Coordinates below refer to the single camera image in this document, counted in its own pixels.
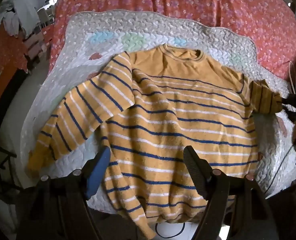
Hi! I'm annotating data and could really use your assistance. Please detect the quilted heart-pattern blanket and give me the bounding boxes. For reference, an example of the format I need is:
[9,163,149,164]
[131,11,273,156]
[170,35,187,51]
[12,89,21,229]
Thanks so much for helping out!
[20,9,296,220]

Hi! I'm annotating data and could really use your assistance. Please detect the white cable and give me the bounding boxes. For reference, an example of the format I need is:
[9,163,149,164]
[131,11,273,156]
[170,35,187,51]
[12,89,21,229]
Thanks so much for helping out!
[288,61,296,94]

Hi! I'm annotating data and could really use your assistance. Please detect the black cable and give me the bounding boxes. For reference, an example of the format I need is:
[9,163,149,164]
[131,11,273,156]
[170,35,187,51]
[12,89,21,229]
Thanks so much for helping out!
[266,144,295,193]
[155,221,186,239]

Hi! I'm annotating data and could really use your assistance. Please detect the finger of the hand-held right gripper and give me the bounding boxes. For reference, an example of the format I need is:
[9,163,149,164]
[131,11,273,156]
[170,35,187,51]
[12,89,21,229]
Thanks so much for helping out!
[280,96,295,112]

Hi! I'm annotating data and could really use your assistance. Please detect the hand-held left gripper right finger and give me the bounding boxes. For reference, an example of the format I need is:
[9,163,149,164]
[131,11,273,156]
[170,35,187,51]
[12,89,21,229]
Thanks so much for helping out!
[183,145,280,240]

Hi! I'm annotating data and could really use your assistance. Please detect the red floral bedsheet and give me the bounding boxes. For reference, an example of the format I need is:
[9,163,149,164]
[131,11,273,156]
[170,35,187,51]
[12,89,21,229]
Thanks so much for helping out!
[48,0,296,80]

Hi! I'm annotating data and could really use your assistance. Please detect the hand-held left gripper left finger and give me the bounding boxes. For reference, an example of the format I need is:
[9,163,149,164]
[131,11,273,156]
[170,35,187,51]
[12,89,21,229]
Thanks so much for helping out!
[16,146,111,240]

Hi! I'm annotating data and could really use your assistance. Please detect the yellow striped sweater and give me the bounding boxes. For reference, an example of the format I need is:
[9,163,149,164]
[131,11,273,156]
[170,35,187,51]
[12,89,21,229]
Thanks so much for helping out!
[28,44,283,239]

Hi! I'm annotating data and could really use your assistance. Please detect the pale hanging clothes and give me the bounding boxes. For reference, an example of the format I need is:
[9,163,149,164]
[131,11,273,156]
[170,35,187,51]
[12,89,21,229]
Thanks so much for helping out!
[1,0,39,38]

